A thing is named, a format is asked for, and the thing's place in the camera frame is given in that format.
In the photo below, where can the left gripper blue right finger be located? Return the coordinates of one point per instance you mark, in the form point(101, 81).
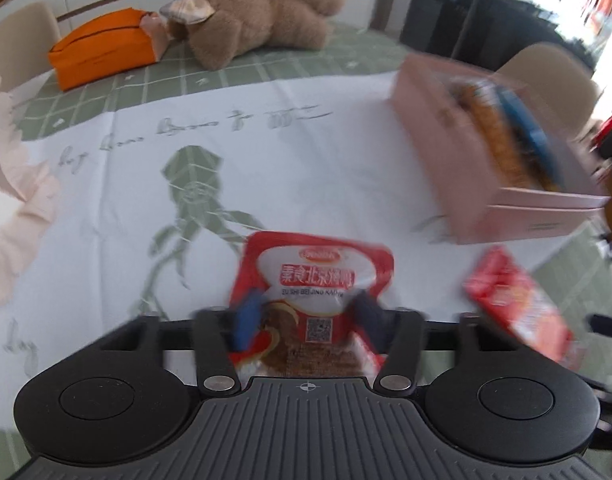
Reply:
point(402, 336)

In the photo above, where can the brown teddy bear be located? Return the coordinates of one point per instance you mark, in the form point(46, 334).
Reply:
point(219, 30)

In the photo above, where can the red white roast duck packet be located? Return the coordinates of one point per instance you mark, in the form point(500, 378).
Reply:
point(305, 284)

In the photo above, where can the red spicy strip snack packet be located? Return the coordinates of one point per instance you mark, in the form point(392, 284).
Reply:
point(508, 294)

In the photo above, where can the pink cardboard box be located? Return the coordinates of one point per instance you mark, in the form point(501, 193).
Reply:
point(479, 204)

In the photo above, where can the long biscuit pack clear wrapper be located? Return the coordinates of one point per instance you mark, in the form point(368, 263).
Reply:
point(477, 98)

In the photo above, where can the beige chair right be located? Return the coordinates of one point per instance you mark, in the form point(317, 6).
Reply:
point(561, 81)

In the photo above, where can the beige chair far left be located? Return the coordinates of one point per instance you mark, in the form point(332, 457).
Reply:
point(26, 37)

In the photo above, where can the beige chair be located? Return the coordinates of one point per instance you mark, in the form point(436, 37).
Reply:
point(561, 81)
point(26, 37)

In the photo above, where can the blue seaweed snack bag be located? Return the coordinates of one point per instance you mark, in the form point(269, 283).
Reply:
point(532, 142)

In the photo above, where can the orange tissue pouch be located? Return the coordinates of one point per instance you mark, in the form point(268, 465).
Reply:
point(110, 44)

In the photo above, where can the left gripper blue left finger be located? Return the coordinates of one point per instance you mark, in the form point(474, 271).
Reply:
point(212, 335)

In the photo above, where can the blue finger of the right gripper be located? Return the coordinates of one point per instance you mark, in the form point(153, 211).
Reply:
point(600, 324)

